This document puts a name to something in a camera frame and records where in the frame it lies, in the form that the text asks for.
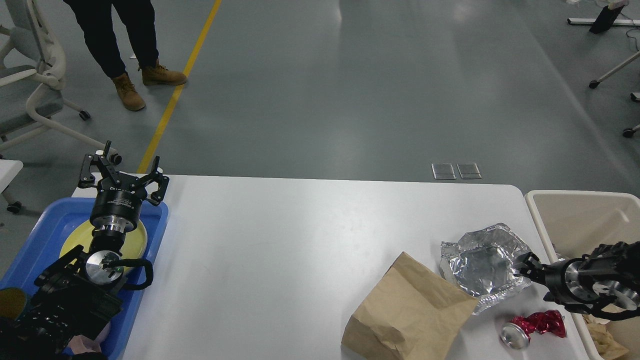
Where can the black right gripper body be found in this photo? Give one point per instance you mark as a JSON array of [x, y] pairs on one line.
[[568, 283]]

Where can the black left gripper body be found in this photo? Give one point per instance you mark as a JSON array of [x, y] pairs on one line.
[[118, 203]]

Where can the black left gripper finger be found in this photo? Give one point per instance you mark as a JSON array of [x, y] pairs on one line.
[[155, 175], [105, 163]]

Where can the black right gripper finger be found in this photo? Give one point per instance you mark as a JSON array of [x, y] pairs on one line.
[[529, 265]]

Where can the yellow plate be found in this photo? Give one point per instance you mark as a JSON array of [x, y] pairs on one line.
[[136, 240]]

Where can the aluminium foil tray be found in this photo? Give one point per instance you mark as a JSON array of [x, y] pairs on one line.
[[482, 264]]

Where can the crushed red soda can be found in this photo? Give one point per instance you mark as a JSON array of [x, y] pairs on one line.
[[516, 333]]

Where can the brown paper ball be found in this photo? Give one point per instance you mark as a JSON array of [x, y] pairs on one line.
[[603, 340]]

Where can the brown paper bag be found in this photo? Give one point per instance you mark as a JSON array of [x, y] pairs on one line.
[[412, 313]]

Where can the dark green mug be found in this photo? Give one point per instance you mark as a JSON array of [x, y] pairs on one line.
[[13, 302]]

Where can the pink mug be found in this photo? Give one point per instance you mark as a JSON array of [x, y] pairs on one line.
[[81, 344]]

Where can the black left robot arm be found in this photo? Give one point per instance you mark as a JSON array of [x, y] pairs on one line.
[[78, 294]]

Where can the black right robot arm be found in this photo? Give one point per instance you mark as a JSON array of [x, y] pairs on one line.
[[604, 283]]

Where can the beige plastic bin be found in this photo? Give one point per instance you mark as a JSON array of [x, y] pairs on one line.
[[572, 223]]

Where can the metal floor socket plate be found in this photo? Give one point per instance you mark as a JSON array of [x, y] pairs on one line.
[[443, 171], [469, 171]]

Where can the grey office chair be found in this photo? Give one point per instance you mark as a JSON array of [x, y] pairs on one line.
[[31, 94]]

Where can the person in black trousers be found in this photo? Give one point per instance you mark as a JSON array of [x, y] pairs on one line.
[[95, 19]]

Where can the white chair base with casters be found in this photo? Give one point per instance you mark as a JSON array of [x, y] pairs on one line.
[[629, 132]]

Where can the white stand with black bag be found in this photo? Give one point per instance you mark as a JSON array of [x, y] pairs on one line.
[[610, 16]]

